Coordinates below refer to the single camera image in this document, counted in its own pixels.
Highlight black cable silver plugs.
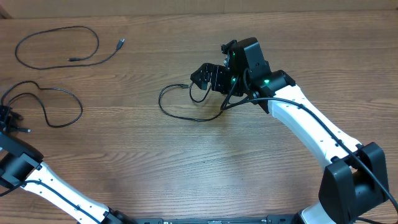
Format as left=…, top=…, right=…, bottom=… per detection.
left=158, top=82, right=223, bottom=123

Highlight black cable small plugs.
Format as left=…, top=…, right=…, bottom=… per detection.
left=0, top=80, right=84, bottom=134

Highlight black USB cable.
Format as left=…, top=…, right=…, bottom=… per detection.
left=14, top=26, right=126, bottom=70

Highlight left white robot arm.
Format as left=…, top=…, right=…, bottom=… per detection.
left=1, top=106, right=134, bottom=224

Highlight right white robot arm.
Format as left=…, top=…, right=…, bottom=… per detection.
left=190, top=37, right=392, bottom=223

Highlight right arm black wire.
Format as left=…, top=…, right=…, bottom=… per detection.
left=220, top=68, right=398, bottom=218

